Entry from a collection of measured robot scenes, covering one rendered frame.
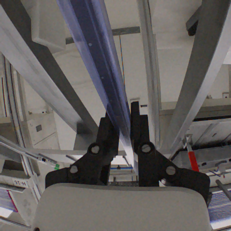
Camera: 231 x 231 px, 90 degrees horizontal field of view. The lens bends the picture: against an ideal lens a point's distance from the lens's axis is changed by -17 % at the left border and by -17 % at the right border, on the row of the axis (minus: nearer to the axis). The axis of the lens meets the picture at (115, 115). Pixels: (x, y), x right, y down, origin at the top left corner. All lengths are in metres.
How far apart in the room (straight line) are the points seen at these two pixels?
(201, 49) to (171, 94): 1.88
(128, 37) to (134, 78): 0.59
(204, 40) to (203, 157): 0.39
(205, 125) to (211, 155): 0.17
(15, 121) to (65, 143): 1.70
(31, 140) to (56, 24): 0.84
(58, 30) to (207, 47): 0.20
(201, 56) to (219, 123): 0.22
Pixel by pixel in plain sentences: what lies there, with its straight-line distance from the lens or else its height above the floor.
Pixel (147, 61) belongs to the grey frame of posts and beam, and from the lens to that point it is 0.57.
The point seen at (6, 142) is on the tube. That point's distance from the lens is 0.28.
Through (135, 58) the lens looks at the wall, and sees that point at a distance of 2.06.
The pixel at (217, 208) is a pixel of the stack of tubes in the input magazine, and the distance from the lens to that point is 0.91.
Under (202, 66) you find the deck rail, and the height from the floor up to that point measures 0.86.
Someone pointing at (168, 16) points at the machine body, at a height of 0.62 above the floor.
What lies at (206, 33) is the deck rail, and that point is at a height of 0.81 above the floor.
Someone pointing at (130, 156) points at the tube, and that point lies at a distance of 0.19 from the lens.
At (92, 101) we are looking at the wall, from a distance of 2.10.
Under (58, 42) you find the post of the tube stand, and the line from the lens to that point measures 0.20.
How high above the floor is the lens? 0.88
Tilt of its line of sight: 11 degrees up
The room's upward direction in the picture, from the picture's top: 174 degrees clockwise
